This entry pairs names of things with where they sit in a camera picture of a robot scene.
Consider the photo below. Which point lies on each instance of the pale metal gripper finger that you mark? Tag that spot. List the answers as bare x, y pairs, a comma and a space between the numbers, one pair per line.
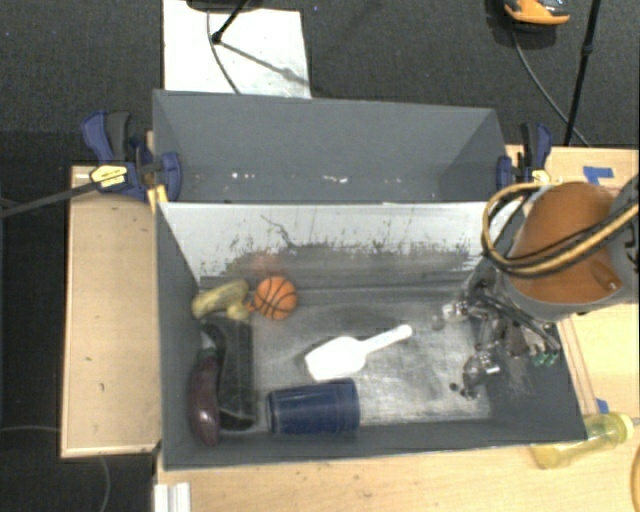
477, 372
452, 312

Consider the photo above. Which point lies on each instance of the grey metal bin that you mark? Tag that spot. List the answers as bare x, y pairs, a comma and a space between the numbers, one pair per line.
400, 360

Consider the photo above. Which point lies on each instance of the white plastic scoop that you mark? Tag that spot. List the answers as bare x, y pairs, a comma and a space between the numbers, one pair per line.
340, 357

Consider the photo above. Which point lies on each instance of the yellow clear plastic bottle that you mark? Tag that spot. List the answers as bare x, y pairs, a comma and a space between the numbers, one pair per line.
590, 440

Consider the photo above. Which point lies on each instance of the dark blue cup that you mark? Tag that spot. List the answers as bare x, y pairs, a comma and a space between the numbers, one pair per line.
315, 411

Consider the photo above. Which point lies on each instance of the orange toy basketball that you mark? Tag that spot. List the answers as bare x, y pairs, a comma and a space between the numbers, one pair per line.
276, 298

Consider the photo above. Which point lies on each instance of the black curved case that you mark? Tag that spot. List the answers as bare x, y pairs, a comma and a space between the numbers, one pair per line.
237, 370

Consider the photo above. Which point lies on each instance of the yellow-green toy gourd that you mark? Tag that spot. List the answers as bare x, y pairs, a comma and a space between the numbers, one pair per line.
220, 296

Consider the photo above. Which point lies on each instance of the purple toy eggplant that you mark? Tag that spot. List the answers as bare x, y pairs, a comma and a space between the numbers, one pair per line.
202, 400

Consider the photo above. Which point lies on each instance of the pale wood board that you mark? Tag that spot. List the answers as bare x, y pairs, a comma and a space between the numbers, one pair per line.
110, 310

